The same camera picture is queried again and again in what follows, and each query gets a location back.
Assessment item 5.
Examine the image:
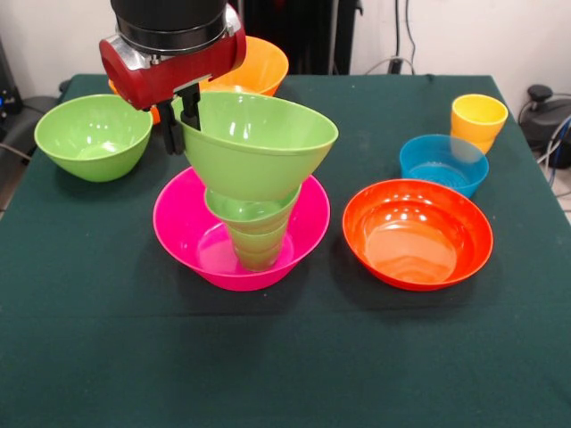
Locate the orange plastic cup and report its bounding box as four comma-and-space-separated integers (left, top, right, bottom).
108, 78, 161, 125

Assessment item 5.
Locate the large green plastic bowl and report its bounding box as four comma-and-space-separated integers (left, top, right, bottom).
34, 93, 154, 183
171, 91, 339, 202

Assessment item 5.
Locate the red plastic bowl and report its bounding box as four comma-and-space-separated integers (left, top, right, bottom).
342, 178, 494, 292

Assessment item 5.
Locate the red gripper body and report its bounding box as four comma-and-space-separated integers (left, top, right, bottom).
98, 4, 248, 111

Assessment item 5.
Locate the black wall cable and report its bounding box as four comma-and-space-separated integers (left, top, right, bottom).
403, 0, 418, 63

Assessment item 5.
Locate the large orange plastic bowl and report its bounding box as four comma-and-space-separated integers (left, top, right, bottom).
200, 35, 290, 98

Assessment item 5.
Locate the dark grey floor case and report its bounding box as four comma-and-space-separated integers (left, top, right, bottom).
0, 95, 59, 155

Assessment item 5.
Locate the pink plastic bowl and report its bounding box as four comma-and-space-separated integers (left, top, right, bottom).
153, 167, 332, 292

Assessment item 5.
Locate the blue plastic bowl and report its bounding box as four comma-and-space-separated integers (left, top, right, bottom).
398, 134, 490, 199

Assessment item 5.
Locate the black computer tower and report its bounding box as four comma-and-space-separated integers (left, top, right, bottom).
0, 37, 24, 117

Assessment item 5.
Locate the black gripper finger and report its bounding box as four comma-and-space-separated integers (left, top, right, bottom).
156, 101, 185, 156
177, 83, 203, 133

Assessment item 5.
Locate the dark green table cloth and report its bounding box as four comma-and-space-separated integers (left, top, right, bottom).
0, 73, 571, 428

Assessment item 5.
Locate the small green plastic bowl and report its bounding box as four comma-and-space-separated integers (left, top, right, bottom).
203, 186, 302, 224

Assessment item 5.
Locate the green plastic cup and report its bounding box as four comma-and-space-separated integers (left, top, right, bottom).
228, 213, 291, 273

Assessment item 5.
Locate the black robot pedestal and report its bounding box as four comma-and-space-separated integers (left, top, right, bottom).
238, 0, 358, 76

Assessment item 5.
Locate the yellow plastic cup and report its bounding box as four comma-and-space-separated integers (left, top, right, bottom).
451, 93, 509, 156

